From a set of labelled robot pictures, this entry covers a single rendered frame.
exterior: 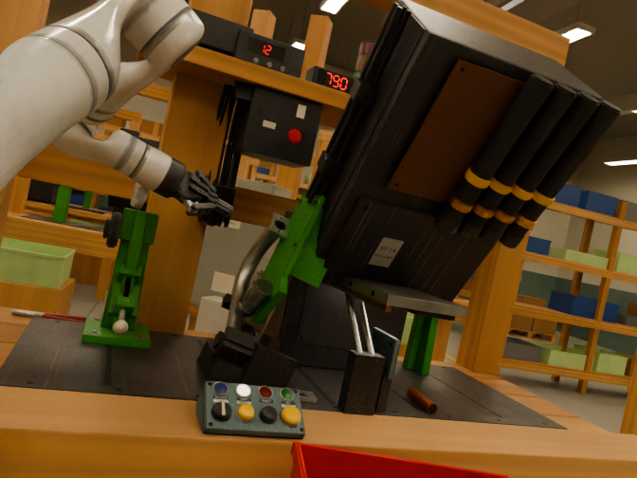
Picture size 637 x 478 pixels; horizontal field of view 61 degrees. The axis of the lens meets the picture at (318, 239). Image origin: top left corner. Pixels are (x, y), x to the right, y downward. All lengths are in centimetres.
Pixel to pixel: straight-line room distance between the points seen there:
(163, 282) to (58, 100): 83
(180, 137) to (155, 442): 76
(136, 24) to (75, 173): 70
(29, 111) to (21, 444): 42
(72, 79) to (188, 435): 47
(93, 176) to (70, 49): 82
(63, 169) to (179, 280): 38
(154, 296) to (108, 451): 62
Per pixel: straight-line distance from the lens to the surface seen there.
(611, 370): 720
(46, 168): 141
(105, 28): 66
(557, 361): 664
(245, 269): 113
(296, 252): 100
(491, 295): 172
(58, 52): 59
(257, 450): 82
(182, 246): 133
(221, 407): 80
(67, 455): 79
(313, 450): 78
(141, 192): 107
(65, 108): 57
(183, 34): 76
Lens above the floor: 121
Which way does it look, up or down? 1 degrees down
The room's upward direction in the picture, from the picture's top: 12 degrees clockwise
